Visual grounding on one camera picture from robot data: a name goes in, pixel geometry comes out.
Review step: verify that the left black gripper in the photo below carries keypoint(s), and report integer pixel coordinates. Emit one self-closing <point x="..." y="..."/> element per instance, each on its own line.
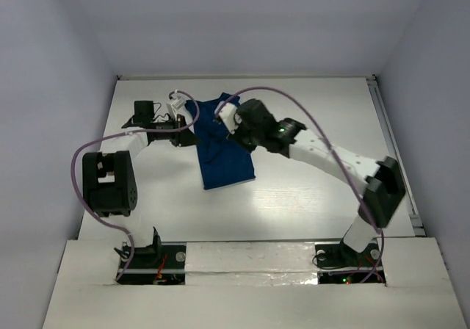
<point x="180" y="130"/>

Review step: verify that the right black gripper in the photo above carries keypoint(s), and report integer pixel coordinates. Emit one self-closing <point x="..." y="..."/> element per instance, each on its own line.
<point x="237" y="136"/>

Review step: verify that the blue mickey mouse t-shirt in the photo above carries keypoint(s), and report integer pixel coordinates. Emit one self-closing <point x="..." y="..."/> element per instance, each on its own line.
<point x="222" y="161"/>

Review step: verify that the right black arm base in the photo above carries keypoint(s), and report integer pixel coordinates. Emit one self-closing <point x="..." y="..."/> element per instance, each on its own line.
<point x="338" y="264"/>

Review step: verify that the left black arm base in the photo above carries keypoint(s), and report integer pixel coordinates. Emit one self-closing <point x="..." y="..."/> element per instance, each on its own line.
<point x="165" y="266"/>

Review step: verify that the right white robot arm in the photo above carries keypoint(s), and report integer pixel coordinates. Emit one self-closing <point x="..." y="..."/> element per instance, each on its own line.
<point x="378" y="183"/>

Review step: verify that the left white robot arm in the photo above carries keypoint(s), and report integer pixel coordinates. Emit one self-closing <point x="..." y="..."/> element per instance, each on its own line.
<point x="108" y="180"/>

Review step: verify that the silver foil tape strip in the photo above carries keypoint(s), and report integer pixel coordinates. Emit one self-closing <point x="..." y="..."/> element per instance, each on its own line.
<point x="250" y="264"/>

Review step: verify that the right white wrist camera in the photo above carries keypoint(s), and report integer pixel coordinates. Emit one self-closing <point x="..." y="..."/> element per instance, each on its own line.
<point x="228" y="116"/>

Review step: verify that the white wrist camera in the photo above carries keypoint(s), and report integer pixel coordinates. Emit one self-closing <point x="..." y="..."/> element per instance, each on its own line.
<point x="175" y="105"/>
<point x="228" y="116"/>

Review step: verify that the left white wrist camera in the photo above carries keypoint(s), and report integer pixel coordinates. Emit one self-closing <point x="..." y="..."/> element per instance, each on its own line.
<point x="175" y="105"/>

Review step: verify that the aluminium rail at table edge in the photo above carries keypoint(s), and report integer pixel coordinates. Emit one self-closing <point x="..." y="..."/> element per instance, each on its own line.
<point x="377" y="99"/>

